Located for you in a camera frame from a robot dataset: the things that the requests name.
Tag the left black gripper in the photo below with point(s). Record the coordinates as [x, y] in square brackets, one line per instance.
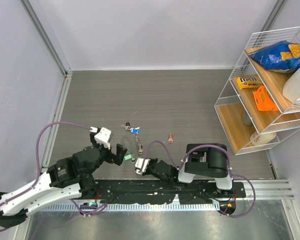
[117, 158]

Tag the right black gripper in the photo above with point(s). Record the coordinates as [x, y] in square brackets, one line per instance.
[155, 159]

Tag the keychain with keys and strap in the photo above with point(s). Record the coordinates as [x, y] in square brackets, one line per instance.
[131, 141]

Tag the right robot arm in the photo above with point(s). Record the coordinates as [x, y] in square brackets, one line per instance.
[202, 159]

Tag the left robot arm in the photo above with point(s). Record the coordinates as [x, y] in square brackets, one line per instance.
[69, 178]

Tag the small red key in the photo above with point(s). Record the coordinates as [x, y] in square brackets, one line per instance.
[170, 139]

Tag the cream lotion bottle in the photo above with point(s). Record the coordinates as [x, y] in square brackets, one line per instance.
[258, 139]

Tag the yellow candy bag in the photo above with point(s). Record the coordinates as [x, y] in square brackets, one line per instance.
[249, 82]

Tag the orange candy bag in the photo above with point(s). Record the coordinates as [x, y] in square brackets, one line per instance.
[264, 101]

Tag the white plastic bottle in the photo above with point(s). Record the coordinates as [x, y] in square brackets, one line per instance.
[291, 89]

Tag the blue chips bag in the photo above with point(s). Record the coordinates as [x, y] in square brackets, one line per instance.
[281, 57]

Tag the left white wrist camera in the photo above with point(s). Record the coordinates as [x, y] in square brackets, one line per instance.
[102, 136]

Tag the white slotted cable duct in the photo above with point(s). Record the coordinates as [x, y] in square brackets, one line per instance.
[172, 207]

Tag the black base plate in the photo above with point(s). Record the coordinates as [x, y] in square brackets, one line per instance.
[158, 192]

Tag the white wire shelf rack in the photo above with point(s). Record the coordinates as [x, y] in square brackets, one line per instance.
[251, 107]

